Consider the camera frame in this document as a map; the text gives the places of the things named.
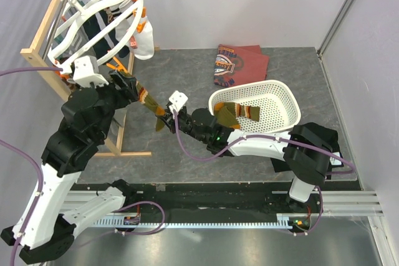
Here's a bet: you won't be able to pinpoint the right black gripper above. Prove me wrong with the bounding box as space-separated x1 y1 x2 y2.
156 107 208 145

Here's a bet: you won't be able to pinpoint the olive striped sock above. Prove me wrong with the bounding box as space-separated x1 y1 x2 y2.
137 81 165 117
213 102 261 130

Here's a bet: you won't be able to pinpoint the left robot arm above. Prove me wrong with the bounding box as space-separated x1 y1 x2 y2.
1 71 138 265

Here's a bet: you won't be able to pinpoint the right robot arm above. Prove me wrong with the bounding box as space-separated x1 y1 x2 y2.
155 108 334 212

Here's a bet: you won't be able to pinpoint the white round sock hanger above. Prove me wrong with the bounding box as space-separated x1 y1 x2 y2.
47 0 145 65

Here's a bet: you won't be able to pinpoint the white sock black stripes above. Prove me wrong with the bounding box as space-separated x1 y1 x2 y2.
115 7 155 60

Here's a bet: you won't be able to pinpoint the dark navy sock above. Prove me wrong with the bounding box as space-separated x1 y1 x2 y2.
82 9 130 60

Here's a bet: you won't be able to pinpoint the red printed t-shirt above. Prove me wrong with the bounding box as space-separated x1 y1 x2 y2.
214 44 270 87

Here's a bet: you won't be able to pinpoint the white perforated plastic basket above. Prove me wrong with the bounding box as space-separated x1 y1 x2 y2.
208 80 301 133

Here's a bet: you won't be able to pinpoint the black folded garment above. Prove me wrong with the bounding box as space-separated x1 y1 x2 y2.
271 122 340 185

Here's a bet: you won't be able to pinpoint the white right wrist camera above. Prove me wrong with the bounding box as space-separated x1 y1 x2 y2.
168 90 188 112

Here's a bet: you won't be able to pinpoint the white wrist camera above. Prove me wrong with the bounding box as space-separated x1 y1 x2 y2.
58 55 108 88
168 90 188 112

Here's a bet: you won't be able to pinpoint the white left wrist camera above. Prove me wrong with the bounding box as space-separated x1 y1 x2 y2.
58 55 108 88

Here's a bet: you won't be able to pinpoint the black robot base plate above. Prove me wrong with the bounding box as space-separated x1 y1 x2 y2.
126 182 320 224

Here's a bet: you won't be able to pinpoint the wooden drying rack frame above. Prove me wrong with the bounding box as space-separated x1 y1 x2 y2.
20 0 160 158

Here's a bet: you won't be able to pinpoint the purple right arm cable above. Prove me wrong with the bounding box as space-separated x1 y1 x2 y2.
174 113 356 175

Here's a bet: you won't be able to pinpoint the slotted cable duct rail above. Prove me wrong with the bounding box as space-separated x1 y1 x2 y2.
92 214 310 229

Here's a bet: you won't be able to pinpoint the aluminium frame rail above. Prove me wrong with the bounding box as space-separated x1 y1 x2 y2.
265 191 383 217

